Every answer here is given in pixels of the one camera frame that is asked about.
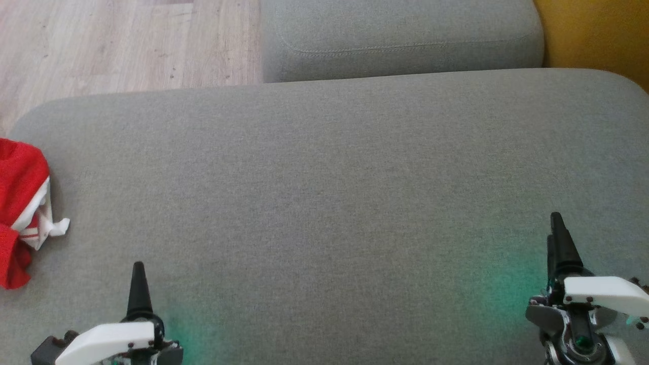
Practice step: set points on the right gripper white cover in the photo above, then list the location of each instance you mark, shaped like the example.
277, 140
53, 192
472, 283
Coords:
598, 294

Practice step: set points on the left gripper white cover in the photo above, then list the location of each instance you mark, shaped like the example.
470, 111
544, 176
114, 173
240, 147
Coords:
111, 342

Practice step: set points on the red white basketball jersey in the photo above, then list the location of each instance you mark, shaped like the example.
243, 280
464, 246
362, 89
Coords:
35, 223

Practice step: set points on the large grey sofa seat cushion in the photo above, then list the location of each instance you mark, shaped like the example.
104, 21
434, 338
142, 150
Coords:
324, 203

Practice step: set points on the small grey stitched sofa cushion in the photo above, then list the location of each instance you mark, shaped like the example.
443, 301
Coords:
405, 30

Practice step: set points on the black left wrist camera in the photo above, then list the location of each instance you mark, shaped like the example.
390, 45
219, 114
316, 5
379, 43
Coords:
48, 350

